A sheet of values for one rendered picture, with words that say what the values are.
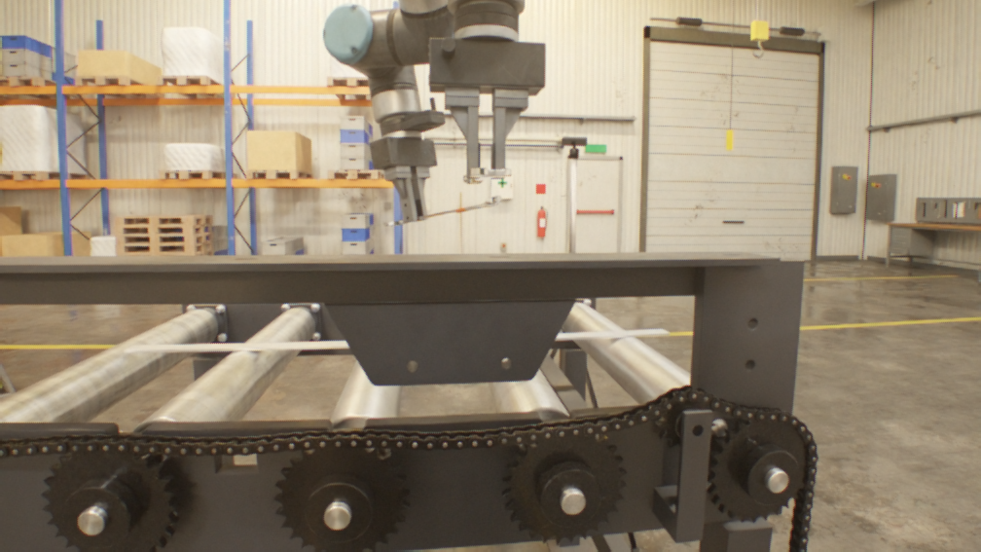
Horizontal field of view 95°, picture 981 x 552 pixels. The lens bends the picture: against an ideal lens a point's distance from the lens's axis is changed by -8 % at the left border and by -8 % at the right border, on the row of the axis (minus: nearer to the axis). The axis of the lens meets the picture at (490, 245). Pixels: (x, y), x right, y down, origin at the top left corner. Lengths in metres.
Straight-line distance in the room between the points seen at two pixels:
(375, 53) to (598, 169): 9.47
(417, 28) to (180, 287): 0.49
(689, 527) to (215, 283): 0.72
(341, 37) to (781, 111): 11.78
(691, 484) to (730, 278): 0.29
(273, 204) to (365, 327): 9.47
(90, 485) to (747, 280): 0.91
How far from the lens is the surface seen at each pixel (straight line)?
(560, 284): 0.71
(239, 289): 0.73
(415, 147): 0.94
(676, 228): 10.88
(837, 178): 13.02
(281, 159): 8.63
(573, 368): 1.73
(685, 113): 11.08
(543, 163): 9.96
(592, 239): 10.17
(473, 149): 0.57
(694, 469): 0.76
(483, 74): 0.57
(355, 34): 0.83
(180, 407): 0.94
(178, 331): 1.51
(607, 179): 10.26
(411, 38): 0.81
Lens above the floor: 1.24
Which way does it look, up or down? 5 degrees down
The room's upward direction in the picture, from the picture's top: straight up
